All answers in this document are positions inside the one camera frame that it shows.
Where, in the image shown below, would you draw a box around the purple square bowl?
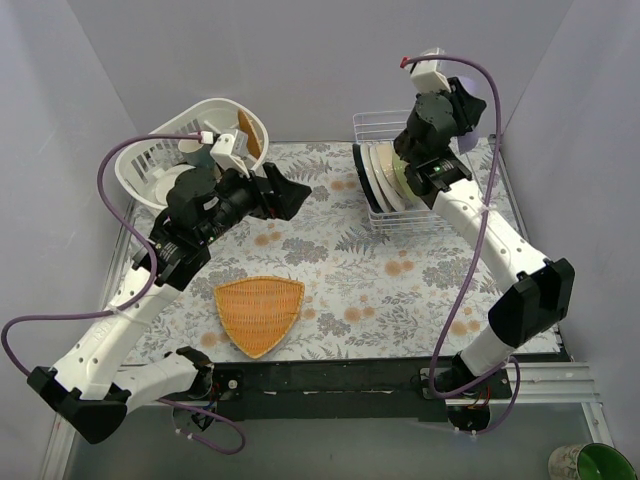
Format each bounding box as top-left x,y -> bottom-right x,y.
457,76 -> 479,154

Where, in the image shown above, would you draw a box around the red rimmed beige plate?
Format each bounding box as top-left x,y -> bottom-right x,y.
352,143 -> 381,213

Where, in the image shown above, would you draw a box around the beige square bowl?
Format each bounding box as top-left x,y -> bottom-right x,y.
375,143 -> 406,201

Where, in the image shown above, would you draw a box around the watermelon pattern plate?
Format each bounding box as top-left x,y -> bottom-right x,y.
360,144 -> 392,213

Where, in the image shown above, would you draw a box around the green square bowl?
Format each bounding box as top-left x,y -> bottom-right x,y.
392,152 -> 417,204

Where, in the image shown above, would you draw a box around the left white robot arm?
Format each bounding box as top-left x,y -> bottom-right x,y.
27,162 -> 312,444

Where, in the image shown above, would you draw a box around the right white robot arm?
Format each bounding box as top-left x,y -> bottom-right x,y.
393,77 -> 575,398

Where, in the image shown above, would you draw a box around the woven coaster in basket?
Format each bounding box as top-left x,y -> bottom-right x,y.
237,109 -> 262,160

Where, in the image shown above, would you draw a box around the white cup in basket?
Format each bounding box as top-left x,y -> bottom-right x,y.
178,139 -> 217,170

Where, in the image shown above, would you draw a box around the floral table mat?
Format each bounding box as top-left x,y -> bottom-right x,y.
97,137 -> 556,364

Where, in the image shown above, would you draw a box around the white plate in basket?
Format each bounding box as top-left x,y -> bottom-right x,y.
151,165 -> 191,207

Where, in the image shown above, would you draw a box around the woven bamboo tray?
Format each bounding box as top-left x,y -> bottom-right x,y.
214,276 -> 305,359

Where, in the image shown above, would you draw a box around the white plastic basket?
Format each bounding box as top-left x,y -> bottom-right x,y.
115,98 -> 269,216

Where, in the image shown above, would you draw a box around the green floral mug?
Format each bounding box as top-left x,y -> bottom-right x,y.
547,443 -> 638,480

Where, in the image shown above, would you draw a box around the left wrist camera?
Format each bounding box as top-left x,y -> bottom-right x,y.
200,129 -> 249,176

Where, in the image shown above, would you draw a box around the white wire dish rack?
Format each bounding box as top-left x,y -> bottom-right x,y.
353,110 -> 459,234

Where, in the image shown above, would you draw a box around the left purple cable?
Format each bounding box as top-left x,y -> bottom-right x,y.
0,132 -> 246,455

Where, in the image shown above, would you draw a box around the purple cable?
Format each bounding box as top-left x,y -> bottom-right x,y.
399,54 -> 522,435
0,132 -> 246,455

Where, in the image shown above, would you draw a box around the black base frame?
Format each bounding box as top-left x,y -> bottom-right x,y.
154,357 -> 526,426

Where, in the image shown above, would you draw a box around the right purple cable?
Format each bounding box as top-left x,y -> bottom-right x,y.
399,54 -> 522,435

